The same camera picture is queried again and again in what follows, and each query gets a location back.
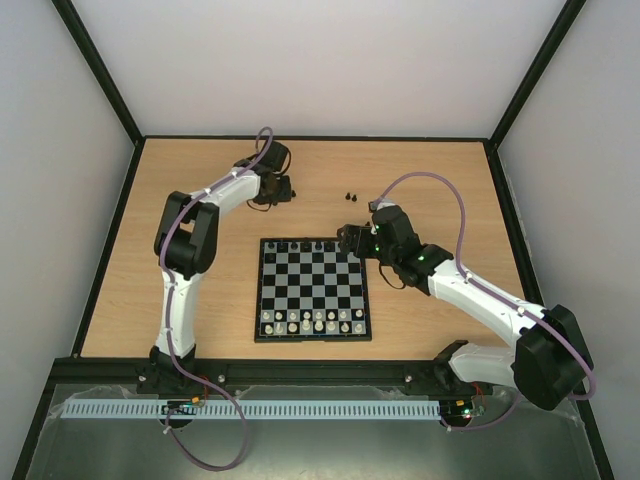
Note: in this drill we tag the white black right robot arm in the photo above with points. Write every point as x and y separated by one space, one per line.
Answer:
545 358

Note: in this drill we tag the white cable duct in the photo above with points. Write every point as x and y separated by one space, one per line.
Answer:
421 410

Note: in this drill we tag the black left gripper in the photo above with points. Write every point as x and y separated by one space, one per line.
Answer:
285 195

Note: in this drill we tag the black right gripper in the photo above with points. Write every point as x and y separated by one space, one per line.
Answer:
353 240

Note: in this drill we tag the black enclosure frame post left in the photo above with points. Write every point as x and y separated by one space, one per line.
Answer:
85 44

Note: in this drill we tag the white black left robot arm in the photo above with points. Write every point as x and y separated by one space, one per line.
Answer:
186 246

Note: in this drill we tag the black aluminium rail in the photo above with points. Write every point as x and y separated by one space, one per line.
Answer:
430 378

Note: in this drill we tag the black and white chessboard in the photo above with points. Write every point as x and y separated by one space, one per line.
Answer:
314 281

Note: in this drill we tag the black enclosure frame post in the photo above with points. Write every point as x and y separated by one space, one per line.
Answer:
545 54
85 44

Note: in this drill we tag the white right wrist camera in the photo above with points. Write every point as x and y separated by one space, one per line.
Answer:
379 204

